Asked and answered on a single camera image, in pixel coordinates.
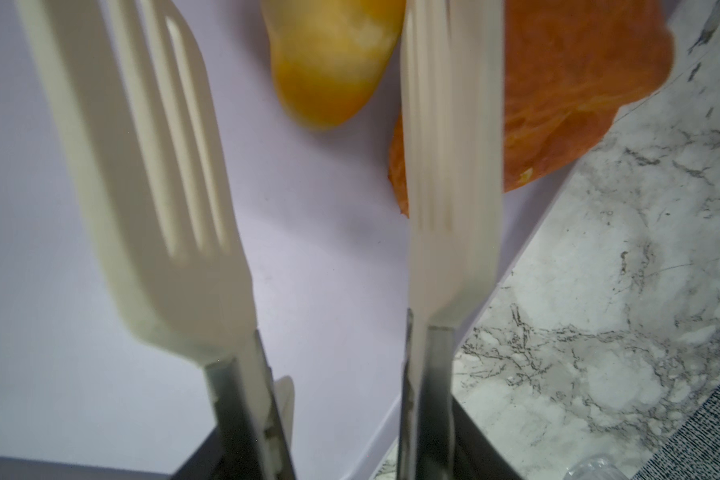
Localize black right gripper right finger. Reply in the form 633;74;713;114
452;397;522;480

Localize small striped croissant upper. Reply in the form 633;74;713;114
260;0;406;130

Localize dark orange triangular pastry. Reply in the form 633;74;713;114
387;0;676;218

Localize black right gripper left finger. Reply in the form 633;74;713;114
169;383;298;480

